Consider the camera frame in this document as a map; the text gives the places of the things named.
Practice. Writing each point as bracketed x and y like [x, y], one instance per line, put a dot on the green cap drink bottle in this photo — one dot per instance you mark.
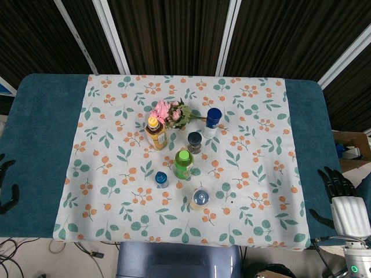
[183, 164]

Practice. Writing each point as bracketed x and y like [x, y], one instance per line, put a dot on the blue cap white bottle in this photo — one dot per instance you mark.
[212, 122]

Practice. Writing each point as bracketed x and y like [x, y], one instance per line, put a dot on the transparent lid cup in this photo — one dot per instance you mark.
[200, 199]

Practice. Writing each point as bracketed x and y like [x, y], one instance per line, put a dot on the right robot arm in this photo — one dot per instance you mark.
[358, 257]

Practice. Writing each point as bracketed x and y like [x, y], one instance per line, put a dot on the pink artificial flower bouquet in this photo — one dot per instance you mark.
[174, 113]

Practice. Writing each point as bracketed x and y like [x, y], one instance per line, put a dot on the teal table cover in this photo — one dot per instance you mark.
[43, 156]

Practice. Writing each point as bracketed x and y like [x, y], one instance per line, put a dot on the cardboard box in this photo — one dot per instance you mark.
[352, 153]

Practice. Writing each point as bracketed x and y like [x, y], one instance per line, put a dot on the black cap pepper grinder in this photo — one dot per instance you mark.
[194, 142]

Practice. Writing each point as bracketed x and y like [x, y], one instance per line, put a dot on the floral print tablecloth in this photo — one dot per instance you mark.
[185, 162]

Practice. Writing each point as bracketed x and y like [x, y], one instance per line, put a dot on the black bag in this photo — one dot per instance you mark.
[272, 271]

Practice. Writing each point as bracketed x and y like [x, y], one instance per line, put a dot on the small blue cap bottle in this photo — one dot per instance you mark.
[161, 179]

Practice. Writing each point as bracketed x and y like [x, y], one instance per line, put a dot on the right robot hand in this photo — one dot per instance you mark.
[347, 208]

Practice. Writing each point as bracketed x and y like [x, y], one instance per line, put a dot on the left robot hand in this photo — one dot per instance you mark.
[8, 194]

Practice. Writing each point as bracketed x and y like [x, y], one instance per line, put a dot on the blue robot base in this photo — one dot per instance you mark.
[179, 260]

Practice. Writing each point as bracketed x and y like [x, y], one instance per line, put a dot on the yellow cap tea bottle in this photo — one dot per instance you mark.
[156, 136]

